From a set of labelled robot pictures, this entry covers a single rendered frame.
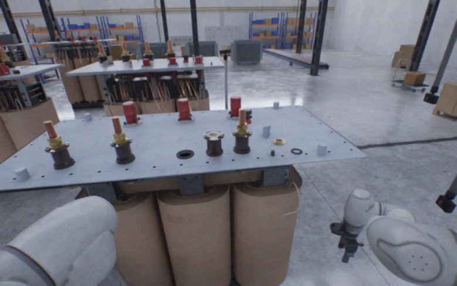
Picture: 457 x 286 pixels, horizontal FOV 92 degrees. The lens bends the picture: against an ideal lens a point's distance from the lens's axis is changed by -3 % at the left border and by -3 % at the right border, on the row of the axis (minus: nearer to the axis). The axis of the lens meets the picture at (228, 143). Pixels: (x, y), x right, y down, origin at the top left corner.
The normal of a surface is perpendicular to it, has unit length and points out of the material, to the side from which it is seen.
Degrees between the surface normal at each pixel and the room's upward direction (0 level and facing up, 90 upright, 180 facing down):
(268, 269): 90
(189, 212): 90
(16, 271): 35
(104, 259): 76
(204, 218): 90
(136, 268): 90
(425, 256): 62
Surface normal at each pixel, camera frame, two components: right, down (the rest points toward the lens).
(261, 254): 0.14, 0.45
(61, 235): 0.56, -0.63
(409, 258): -0.50, -0.14
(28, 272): 0.74, -0.52
